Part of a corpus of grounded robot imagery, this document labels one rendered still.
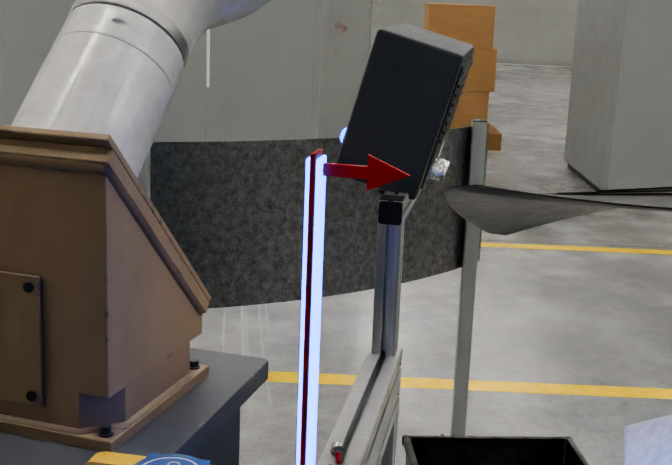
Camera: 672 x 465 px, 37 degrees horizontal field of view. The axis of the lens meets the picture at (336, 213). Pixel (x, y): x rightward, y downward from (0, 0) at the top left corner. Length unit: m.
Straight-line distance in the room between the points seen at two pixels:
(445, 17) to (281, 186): 6.36
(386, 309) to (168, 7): 0.48
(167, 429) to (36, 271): 0.17
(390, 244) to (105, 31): 0.46
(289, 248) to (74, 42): 1.55
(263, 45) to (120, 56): 5.69
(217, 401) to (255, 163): 1.46
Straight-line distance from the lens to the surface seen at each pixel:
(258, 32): 6.59
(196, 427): 0.88
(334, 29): 4.85
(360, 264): 2.54
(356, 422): 1.09
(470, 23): 8.68
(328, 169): 0.66
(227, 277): 2.39
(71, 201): 0.79
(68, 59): 0.92
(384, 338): 1.25
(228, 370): 0.99
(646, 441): 0.73
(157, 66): 0.94
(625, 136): 6.81
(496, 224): 0.75
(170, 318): 0.90
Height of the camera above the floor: 1.30
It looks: 13 degrees down
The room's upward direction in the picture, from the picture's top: 2 degrees clockwise
